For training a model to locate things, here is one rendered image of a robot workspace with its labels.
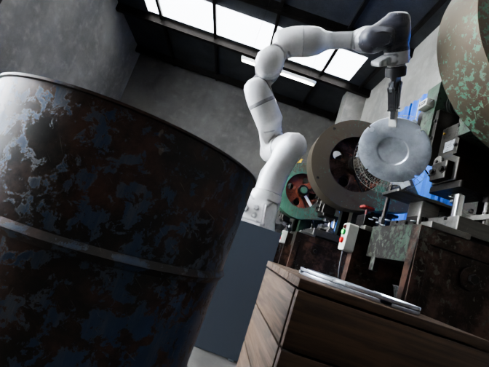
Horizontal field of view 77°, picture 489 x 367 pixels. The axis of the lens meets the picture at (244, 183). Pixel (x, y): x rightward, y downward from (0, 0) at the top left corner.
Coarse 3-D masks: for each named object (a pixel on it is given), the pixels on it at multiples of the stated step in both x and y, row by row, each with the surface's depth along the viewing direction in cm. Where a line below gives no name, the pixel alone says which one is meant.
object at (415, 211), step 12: (384, 192) 135; (396, 192) 127; (408, 192) 124; (408, 204) 137; (420, 204) 127; (432, 204) 126; (444, 204) 124; (408, 216) 132; (420, 216) 125; (432, 216) 125
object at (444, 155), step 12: (444, 132) 144; (456, 132) 135; (444, 144) 141; (444, 156) 138; (456, 156) 130; (432, 168) 138; (444, 168) 130; (456, 168) 127; (468, 168) 127; (480, 168) 127; (432, 180) 135; (444, 180) 131; (456, 180) 126; (468, 180) 126; (480, 180) 127
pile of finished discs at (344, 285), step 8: (304, 272) 75; (312, 272) 72; (320, 272) 91; (320, 280) 69; (328, 280) 68; (336, 280) 76; (344, 280) 92; (344, 288) 66; (352, 288) 65; (360, 288) 65; (360, 296) 64; (368, 296) 64; (376, 296) 64; (384, 296) 64; (392, 304) 64; (400, 304) 64; (408, 304) 65; (416, 312) 67
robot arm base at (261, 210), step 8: (256, 192) 117; (264, 192) 116; (272, 192) 116; (248, 200) 116; (256, 200) 116; (264, 200) 115; (272, 200) 116; (280, 200) 119; (248, 208) 115; (256, 208) 113; (264, 208) 114; (272, 208) 116; (248, 216) 114; (256, 216) 113; (264, 216) 113; (272, 216) 116; (256, 224) 110; (264, 224) 112; (272, 224) 116
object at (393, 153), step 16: (368, 128) 133; (384, 128) 129; (400, 128) 125; (416, 128) 121; (368, 144) 136; (384, 144) 132; (400, 144) 128; (416, 144) 124; (368, 160) 139; (384, 160) 135; (400, 160) 131; (416, 160) 126; (384, 176) 137; (400, 176) 133
